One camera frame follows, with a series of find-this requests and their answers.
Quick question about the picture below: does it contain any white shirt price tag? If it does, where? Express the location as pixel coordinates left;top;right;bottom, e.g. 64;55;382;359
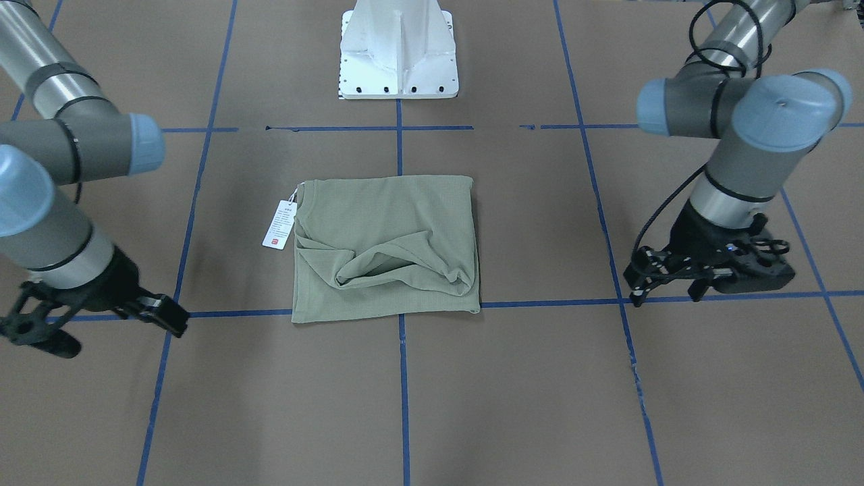
261;200;298;251

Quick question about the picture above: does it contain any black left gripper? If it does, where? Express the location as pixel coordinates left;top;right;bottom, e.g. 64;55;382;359
624;202;743;308

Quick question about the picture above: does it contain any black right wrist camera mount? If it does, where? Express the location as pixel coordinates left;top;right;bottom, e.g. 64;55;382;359
1;281;83;358

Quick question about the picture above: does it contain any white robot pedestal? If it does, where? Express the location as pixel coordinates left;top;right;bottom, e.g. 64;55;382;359
337;1;460;101

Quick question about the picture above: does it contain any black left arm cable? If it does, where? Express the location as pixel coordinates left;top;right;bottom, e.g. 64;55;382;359
631;0;774;271

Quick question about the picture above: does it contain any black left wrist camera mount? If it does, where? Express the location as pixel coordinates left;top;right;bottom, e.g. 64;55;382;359
688;213;797;302

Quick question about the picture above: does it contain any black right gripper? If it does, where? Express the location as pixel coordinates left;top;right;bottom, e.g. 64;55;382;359
64;246;190;338

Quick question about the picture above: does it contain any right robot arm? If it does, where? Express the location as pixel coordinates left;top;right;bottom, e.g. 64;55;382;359
2;1;189;345

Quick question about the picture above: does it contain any olive green long-sleeve shirt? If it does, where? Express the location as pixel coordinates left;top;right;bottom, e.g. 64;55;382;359
291;175;481;324

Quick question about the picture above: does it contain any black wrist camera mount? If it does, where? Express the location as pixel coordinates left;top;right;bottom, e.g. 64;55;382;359
1;281;83;358
688;213;797;302

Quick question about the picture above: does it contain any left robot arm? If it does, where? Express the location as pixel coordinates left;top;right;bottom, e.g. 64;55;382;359
624;1;854;307

